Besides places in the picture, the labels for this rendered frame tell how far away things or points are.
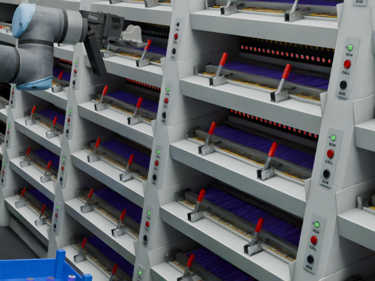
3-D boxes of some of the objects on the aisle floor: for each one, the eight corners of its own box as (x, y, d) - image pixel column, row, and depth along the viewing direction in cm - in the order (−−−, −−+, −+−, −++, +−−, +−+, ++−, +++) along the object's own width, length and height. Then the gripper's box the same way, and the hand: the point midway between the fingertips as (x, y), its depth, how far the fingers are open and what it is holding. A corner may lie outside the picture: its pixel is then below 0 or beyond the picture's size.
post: (134, 368, 212) (225, -221, 187) (120, 354, 220) (206, -213, 195) (190, 361, 222) (283, -198, 198) (175, 347, 230) (263, -191, 206)
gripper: (87, 10, 181) (158, 22, 193) (74, 9, 189) (143, 20, 200) (82, 43, 183) (153, 53, 194) (70, 40, 190) (139, 50, 202)
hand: (143, 46), depth 197 cm, fingers closed
